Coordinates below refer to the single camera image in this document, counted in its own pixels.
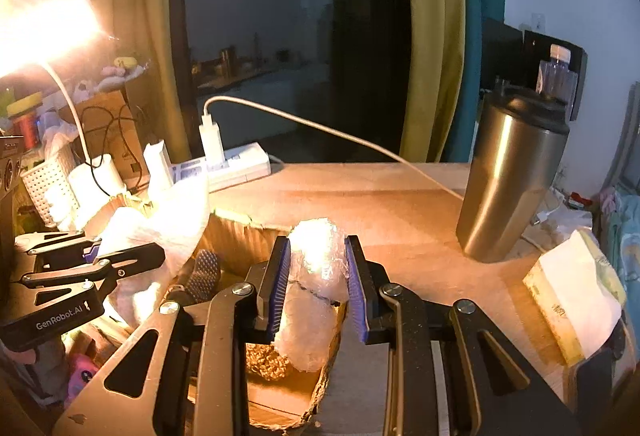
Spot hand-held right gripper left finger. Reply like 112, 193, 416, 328
52, 236, 292, 436

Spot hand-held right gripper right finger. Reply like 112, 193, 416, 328
344, 235, 583, 436

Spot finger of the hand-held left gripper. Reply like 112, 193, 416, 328
15, 230, 102, 270
20, 243, 167, 290

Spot white bubble wrap roll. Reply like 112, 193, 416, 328
272, 216, 352, 373

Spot white fluffy cloth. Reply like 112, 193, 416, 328
85, 173, 212, 328

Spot cardboard box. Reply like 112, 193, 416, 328
162, 210, 351, 433

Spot brown plush toy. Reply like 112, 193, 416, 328
245, 340, 293, 383

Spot grey dotted sock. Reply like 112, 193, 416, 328
186, 249, 222, 304

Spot pale purple soft bundle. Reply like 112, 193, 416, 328
74, 58, 147, 94

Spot white woven plastic basket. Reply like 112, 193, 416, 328
20, 143, 83, 229

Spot pink plush toy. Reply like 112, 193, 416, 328
66, 352, 100, 398

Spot small white adapter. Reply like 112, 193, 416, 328
144, 141, 174, 198

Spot red jar with yellow lid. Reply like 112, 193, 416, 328
6, 92, 45, 152

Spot brown paper bag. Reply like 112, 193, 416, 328
59, 89, 152, 189

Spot white power strip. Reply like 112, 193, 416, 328
169, 142, 272, 193

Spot white plug-in charger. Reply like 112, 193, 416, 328
198, 113, 227, 168

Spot steel tumbler with black lid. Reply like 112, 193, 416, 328
456, 77, 572, 264

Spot pack of white tissues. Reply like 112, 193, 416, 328
522, 229, 627, 368

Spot white desk lamp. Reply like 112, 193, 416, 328
0, 0, 128, 199

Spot yellow curtain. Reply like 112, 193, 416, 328
84, 0, 192, 159
400, 0, 482, 163

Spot light blue printed blanket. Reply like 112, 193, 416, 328
592, 186, 640, 307

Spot dark window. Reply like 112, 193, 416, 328
170, 0, 413, 162

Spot black monitor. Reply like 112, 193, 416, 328
479, 16, 589, 123

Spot clear plastic water bottle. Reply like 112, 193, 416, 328
536, 44, 579, 113

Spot teal curtain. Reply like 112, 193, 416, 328
452, 0, 507, 163

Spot white charging cable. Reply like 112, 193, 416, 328
203, 96, 467, 203

